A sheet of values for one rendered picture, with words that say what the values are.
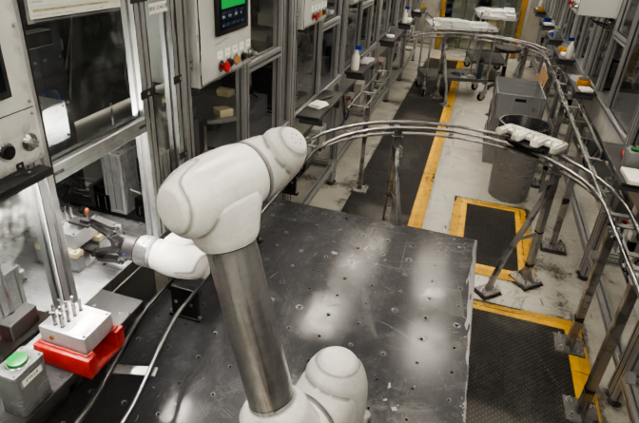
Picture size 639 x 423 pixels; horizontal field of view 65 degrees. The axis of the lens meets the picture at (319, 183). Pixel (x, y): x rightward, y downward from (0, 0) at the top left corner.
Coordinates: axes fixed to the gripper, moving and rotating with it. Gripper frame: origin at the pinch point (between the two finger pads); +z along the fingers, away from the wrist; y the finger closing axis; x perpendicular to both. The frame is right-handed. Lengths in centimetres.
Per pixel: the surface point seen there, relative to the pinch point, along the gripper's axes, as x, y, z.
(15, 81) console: 24, 55, -14
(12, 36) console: 22, 64, -13
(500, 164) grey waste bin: -279, -68, -141
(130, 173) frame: -29.7, 6.3, 3.1
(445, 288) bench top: -58, -31, -110
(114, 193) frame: -25.2, -0.3, 7.2
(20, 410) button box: 51, -7, -26
